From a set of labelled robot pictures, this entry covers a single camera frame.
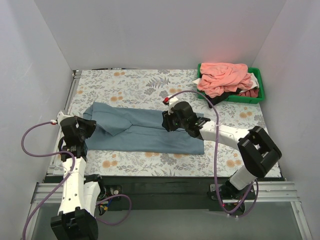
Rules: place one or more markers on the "green plastic bin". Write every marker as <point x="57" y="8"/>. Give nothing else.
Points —
<point x="238" y="99"/>

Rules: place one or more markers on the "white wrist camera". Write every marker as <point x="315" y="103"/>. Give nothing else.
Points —
<point x="170" y="102"/>
<point x="60" y="117"/>

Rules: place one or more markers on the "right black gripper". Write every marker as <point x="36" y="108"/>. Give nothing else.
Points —
<point x="166" y="121"/>

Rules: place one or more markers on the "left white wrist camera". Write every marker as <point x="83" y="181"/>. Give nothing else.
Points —
<point x="60" y="117"/>

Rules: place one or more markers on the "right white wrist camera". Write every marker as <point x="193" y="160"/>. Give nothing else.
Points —
<point x="170" y="102"/>

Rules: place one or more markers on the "blue-grey t shirt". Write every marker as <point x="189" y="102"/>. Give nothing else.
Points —
<point x="136" y="130"/>

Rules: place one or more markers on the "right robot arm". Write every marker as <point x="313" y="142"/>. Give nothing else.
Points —
<point x="258" y="151"/>

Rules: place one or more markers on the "pink t shirt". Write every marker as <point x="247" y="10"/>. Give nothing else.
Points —
<point x="219" y="78"/>

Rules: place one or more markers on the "dark red t shirt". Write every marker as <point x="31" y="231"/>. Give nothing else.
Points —
<point x="252" y="93"/>

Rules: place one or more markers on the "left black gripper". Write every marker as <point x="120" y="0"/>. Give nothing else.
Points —
<point x="89" y="125"/>

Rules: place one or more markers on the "aluminium rail frame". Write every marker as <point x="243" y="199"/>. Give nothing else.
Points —
<point x="160" y="180"/>

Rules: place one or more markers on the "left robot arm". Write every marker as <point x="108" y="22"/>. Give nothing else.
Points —
<point x="75" y="219"/>

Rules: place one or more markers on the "black t shirt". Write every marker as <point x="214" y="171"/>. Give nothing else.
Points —
<point x="219" y="98"/>

